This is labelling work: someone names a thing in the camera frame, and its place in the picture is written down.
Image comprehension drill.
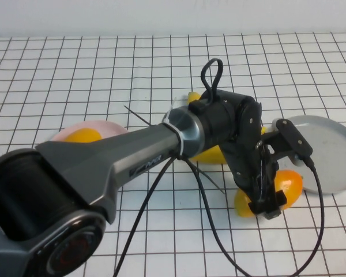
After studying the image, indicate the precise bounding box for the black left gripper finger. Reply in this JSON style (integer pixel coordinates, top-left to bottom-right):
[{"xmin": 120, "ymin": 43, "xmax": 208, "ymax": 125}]
[
  {"xmin": 276, "ymin": 189, "xmax": 288, "ymax": 208},
  {"xmin": 247, "ymin": 198, "xmax": 281, "ymax": 220}
]

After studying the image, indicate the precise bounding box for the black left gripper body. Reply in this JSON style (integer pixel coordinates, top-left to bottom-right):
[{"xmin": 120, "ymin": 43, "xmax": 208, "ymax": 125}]
[{"xmin": 221, "ymin": 134, "xmax": 278, "ymax": 203}]

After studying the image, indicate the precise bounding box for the green-tipped orange mango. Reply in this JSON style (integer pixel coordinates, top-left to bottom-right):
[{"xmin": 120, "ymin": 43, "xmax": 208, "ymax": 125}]
[{"xmin": 234, "ymin": 169, "xmax": 304, "ymax": 218}]

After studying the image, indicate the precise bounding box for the yellow plastic banana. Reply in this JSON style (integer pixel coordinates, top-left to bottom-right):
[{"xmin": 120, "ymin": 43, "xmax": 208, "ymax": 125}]
[
  {"xmin": 188, "ymin": 143, "xmax": 229, "ymax": 166},
  {"xmin": 185, "ymin": 91, "xmax": 268, "ymax": 136}
]

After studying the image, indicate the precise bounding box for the plain orange-yellow mango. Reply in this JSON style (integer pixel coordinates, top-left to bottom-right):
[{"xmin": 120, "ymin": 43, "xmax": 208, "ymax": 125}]
[{"xmin": 63, "ymin": 128, "xmax": 103, "ymax": 144}]

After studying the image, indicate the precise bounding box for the grey round plate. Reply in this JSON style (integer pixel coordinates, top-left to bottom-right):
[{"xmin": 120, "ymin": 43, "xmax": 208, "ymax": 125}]
[{"xmin": 272, "ymin": 115, "xmax": 346, "ymax": 195}]

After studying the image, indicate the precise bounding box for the pink round plate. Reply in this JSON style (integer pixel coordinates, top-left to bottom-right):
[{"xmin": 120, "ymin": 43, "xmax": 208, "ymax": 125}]
[{"xmin": 50, "ymin": 120, "xmax": 130, "ymax": 144}]

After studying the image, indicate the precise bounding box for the white grid tablecloth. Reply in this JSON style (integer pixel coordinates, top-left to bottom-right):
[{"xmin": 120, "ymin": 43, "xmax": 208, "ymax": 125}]
[{"xmin": 0, "ymin": 32, "xmax": 346, "ymax": 277}]

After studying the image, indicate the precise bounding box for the black camera cable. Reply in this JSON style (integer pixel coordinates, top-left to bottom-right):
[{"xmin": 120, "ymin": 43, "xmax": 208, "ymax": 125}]
[{"xmin": 113, "ymin": 155, "xmax": 326, "ymax": 277}]

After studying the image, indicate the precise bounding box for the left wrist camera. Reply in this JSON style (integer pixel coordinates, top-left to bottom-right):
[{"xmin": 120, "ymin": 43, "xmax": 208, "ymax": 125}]
[{"xmin": 272, "ymin": 118, "xmax": 317, "ymax": 169}]

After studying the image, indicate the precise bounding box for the black looped cable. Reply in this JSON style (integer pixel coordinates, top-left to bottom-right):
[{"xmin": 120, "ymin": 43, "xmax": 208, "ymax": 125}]
[{"xmin": 201, "ymin": 57, "xmax": 224, "ymax": 102}]

